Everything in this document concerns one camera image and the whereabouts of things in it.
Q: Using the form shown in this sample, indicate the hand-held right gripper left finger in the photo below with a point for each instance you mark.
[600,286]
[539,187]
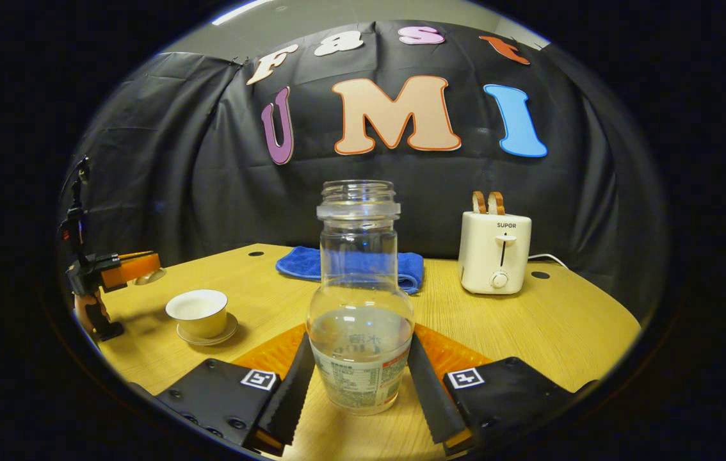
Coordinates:
[289,390]

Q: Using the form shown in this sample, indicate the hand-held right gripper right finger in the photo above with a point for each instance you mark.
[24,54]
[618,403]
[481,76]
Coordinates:
[427,390]

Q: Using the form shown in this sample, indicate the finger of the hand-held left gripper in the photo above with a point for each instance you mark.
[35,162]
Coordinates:
[136,267]

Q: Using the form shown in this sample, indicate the clear glass water bottle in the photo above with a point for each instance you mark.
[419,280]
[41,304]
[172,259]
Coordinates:
[360,358]

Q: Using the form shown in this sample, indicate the cream ceramic teacup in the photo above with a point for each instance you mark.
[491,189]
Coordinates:
[200,317]

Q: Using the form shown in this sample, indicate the cream ceramic saucer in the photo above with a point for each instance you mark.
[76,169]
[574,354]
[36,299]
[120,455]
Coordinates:
[228,330]

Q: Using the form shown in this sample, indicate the blue folded towel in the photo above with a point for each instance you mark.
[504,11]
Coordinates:
[299,262]

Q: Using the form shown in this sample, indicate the white toaster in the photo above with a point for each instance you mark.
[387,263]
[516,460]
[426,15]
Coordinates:
[494,256]

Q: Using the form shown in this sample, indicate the toast bread slice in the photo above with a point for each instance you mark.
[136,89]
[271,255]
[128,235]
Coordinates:
[496,203]
[479,203]

